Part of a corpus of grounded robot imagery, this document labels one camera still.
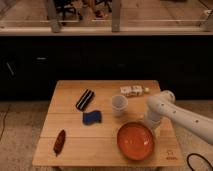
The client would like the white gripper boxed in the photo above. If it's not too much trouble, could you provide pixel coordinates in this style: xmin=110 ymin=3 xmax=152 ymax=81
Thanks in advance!
xmin=143 ymin=110 xmax=162 ymax=138

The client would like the orange ceramic bowl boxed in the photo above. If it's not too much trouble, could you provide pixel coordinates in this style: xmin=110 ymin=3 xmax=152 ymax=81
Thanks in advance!
xmin=117 ymin=122 xmax=155 ymax=161

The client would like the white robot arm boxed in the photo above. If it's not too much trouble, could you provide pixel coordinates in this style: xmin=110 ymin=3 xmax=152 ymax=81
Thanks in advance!
xmin=144 ymin=90 xmax=213 ymax=146

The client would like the white printed box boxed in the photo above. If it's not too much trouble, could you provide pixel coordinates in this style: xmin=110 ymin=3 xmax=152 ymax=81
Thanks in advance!
xmin=120 ymin=85 xmax=143 ymax=97

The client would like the translucent plastic cup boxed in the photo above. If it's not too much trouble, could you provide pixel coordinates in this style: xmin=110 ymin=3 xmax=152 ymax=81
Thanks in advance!
xmin=111 ymin=95 xmax=128 ymax=117

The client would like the blue sponge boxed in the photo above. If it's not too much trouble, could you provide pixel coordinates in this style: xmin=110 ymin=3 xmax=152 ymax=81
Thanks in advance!
xmin=82 ymin=110 xmax=102 ymax=125

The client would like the black white striped case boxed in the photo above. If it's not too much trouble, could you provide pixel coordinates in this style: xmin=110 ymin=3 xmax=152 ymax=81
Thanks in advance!
xmin=75 ymin=89 xmax=94 ymax=111

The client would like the dark red brown pouch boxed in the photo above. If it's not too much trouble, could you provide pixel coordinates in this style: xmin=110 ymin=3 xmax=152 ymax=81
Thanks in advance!
xmin=53 ymin=130 xmax=66 ymax=155

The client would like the black office chair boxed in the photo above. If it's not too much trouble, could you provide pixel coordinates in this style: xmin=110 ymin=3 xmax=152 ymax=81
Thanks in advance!
xmin=53 ymin=0 xmax=83 ymax=21

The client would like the black cable on floor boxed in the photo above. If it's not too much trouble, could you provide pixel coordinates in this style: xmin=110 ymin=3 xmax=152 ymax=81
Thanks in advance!
xmin=186 ymin=152 xmax=213 ymax=171

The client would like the black cable at left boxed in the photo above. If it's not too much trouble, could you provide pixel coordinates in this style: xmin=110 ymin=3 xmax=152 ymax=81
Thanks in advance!
xmin=0 ymin=103 xmax=11 ymax=139

